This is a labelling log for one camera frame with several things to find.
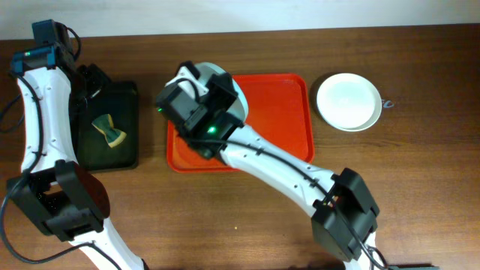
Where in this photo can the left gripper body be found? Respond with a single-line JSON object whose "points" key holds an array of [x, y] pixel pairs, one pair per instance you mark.
{"points": [[91, 80]]}

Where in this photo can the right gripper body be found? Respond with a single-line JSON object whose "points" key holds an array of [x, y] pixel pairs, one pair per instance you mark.
{"points": [[216, 95]]}

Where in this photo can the light blue plate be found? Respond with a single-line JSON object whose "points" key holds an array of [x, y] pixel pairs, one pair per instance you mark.
{"points": [[224, 92]]}

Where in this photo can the green and yellow sponge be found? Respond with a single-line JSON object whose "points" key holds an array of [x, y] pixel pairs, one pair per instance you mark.
{"points": [[113, 136]]}

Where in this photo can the white plate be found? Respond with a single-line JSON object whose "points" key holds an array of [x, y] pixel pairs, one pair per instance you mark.
{"points": [[349, 102]]}

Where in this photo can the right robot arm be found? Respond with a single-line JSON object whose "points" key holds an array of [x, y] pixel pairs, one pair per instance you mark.
{"points": [[342, 210]]}

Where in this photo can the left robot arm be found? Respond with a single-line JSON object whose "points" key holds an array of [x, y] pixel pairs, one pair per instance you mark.
{"points": [[58, 196]]}

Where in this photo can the black plastic tray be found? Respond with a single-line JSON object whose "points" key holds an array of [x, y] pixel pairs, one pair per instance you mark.
{"points": [[121, 101]]}

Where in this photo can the red plastic tray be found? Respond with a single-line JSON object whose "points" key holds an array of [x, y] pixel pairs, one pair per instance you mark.
{"points": [[279, 111]]}

